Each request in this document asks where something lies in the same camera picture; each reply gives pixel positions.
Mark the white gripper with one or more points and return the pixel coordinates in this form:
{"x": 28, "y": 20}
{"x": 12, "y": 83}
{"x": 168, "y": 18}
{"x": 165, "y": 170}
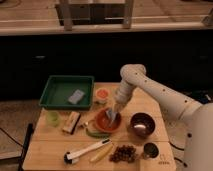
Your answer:
{"x": 121, "y": 100}

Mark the blue grey towel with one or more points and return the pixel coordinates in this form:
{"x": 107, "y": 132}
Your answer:
{"x": 111, "y": 114}

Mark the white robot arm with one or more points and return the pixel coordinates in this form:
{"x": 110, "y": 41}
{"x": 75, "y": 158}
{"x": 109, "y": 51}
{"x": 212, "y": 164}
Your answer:
{"x": 198, "y": 153}

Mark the red bowl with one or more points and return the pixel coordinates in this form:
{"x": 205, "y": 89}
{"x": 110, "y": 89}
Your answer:
{"x": 104, "y": 124}

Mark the dark brown bowl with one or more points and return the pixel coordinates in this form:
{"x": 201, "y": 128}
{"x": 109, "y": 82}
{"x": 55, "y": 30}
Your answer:
{"x": 142, "y": 124}

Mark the grey sponge block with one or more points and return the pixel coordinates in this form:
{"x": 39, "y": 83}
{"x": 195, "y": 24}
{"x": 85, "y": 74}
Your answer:
{"x": 76, "y": 96}

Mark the green pepper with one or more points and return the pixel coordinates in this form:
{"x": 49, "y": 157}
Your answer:
{"x": 97, "y": 134}

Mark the wooden block box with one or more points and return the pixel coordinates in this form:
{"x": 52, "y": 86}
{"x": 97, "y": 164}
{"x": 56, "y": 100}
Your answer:
{"x": 71, "y": 122}

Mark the yellow banana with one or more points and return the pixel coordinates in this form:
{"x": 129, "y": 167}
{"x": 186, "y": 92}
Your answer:
{"x": 101, "y": 154}

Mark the bunch of brown grapes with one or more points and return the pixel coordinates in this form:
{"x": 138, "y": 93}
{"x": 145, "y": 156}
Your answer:
{"x": 124, "y": 153}

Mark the small metal cup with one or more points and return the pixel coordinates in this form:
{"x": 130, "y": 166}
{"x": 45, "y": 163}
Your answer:
{"x": 150, "y": 150}

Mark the green plastic tray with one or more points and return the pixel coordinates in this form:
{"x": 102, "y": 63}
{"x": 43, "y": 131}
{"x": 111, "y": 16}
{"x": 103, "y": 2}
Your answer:
{"x": 59, "y": 88}

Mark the light green cup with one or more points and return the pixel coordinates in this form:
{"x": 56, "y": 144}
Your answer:
{"x": 52, "y": 118}

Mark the white handled brush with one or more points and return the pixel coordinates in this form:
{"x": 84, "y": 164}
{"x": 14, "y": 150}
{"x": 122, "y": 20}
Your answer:
{"x": 69, "y": 156}

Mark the wooden frame stand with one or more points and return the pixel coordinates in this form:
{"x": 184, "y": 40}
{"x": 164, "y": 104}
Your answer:
{"x": 94, "y": 12}

